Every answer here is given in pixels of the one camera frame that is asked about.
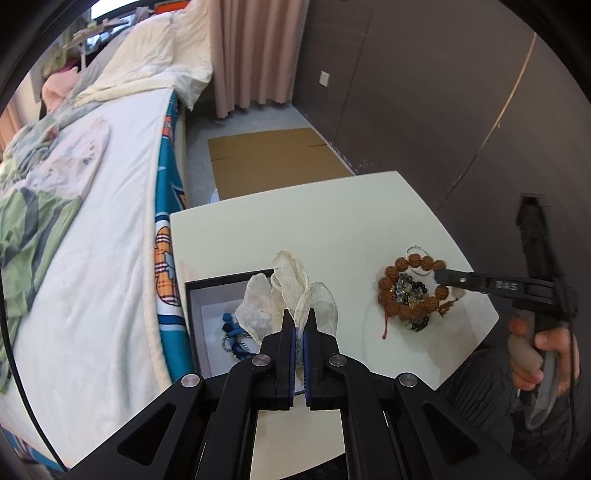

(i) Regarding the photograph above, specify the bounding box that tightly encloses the sheer white organza pouch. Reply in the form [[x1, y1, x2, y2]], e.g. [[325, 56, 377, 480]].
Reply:
[[235, 251, 338, 345]]

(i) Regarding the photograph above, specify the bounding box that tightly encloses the dark grey bead bracelet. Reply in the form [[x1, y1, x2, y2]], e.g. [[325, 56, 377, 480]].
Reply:
[[390, 273, 433, 333]]

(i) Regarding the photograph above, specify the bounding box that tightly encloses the brown rudraksha bead bracelet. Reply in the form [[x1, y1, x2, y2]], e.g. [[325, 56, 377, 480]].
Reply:
[[376, 253, 459, 324]]

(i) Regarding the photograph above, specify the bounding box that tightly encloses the black jewelry box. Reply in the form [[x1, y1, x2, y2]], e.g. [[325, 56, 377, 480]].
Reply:
[[185, 271, 259, 378]]

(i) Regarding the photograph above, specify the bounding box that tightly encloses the right hand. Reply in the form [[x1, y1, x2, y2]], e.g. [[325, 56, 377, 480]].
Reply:
[[508, 317, 580, 397]]

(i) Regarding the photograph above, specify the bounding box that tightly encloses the thin silver bangle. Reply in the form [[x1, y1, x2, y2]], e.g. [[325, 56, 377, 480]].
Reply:
[[406, 245, 429, 257]]

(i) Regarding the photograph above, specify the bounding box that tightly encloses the bed with white blanket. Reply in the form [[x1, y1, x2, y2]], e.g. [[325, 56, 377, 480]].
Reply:
[[1, 89, 175, 470]]

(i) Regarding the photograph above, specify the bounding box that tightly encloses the flattened cardboard sheet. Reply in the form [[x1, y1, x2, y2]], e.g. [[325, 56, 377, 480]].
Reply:
[[208, 128, 352, 200]]

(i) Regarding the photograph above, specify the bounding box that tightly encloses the teal patterned bed sheet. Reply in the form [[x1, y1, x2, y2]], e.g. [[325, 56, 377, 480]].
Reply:
[[154, 93, 193, 382]]

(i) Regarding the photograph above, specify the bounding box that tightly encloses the green patterned clothing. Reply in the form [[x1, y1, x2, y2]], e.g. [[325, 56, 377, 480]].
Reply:
[[0, 186, 84, 393]]

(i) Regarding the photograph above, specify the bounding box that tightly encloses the white printed t-shirt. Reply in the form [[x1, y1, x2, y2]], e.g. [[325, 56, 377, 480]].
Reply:
[[24, 118, 110, 200]]

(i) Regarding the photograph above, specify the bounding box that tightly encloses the pink curtain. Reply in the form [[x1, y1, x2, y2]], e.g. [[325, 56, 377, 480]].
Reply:
[[208, 0, 310, 118]]

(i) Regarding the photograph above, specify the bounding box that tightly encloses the white crumpled duvet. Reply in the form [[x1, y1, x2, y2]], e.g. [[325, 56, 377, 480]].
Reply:
[[75, 1, 213, 109]]

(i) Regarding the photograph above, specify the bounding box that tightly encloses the pink garment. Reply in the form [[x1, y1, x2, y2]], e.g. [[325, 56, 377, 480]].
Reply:
[[41, 66, 79, 113]]

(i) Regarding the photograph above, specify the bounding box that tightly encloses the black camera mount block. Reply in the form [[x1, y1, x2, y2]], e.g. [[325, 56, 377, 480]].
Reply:
[[516, 196, 556, 281]]

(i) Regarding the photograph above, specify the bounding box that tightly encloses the blue bead bracelet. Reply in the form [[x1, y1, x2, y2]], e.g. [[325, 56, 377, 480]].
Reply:
[[220, 312, 260, 362]]

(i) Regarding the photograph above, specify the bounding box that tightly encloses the white wall switch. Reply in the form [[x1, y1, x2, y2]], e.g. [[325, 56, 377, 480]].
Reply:
[[318, 71, 329, 88]]

